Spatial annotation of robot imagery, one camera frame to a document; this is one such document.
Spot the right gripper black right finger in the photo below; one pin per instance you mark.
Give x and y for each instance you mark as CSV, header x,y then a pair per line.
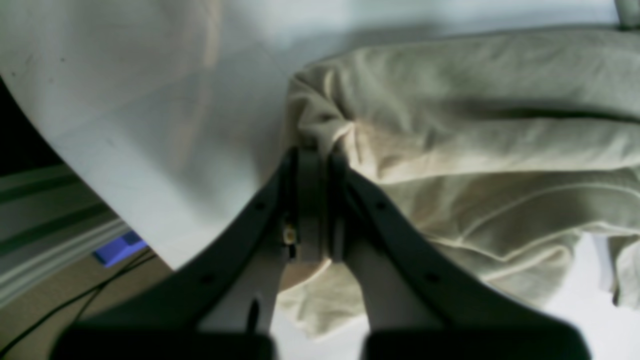
x,y
419,304

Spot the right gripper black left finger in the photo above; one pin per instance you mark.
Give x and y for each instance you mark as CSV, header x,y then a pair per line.
x,y
219,306

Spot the beige grey t-shirt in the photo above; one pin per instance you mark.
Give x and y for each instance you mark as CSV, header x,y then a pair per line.
x,y
502,150

